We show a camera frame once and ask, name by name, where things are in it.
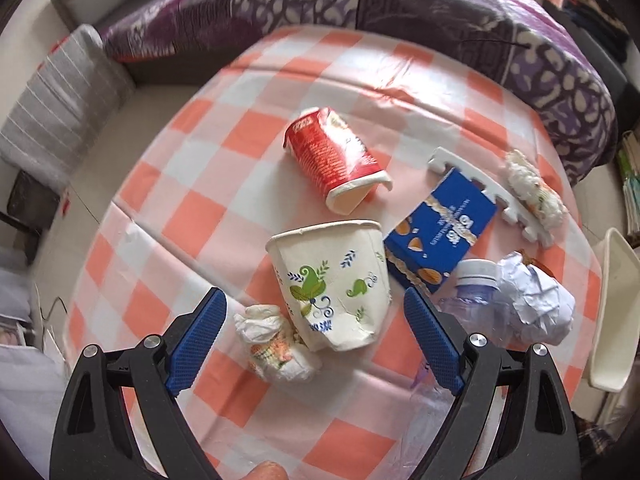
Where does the clear plastic bottle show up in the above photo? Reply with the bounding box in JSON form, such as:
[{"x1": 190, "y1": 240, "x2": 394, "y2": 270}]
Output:
[{"x1": 409, "y1": 258, "x2": 507, "y2": 396}]

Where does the tissue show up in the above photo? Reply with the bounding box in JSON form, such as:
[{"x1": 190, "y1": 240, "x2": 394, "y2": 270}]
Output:
[
  {"x1": 233, "y1": 304, "x2": 322, "y2": 382},
  {"x1": 506, "y1": 150, "x2": 567, "y2": 232}
]

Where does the white floral paper cup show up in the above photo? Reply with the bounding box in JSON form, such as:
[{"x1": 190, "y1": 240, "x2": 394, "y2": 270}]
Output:
[{"x1": 266, "y1": 220, "x2": 390, "y2": 352}]

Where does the white plastic trash bin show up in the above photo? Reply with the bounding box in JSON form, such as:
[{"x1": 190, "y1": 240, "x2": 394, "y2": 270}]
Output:
[{"x1": 587, "y1": 228, "x2": 639, "y2": 393}]

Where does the operator fingertip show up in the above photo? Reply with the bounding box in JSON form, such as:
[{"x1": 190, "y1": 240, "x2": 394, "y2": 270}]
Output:
[{"x1": 242, "y1": 460, "x2": 288, "y2": 480}]

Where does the crumpled white paper ball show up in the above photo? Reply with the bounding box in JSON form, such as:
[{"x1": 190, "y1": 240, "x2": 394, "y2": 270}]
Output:
[{"x1": 497, "y1": 252, "x2": 576, "y2": 346}]

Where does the blue snack box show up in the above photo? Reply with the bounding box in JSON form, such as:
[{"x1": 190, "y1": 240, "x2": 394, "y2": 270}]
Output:
[{"x1": 384, "y1": 169, "x2": 497, "y2": 294}]

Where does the white foam puzzle strip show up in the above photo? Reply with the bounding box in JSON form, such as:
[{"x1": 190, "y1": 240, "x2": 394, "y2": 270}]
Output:
[{"x1": 427, "y1": 146, "x2": 554, "y2": 248}]

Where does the orange white checkered tablecloth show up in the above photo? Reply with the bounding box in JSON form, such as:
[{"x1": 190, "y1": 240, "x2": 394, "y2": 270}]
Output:
[{"x1": 65, "y1": 26, "x2": 601, "y2": 479}]

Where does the red crushed paper cup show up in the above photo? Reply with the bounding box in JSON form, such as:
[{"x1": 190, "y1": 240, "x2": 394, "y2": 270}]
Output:
[{"x1": 283, "y1": 107, "x2": 394, "y2": 216}]

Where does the pile of folded clothes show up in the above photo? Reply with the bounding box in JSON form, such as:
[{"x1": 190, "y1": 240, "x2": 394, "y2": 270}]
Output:
[{"x1": 544, "y1": 0, "x2": 631, "y2": 64}]

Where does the purple patterned bed quilt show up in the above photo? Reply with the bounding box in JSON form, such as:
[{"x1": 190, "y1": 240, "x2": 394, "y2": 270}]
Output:
[{"x1": 102, "y1": 0, "x2": 618, "y2": 183}]

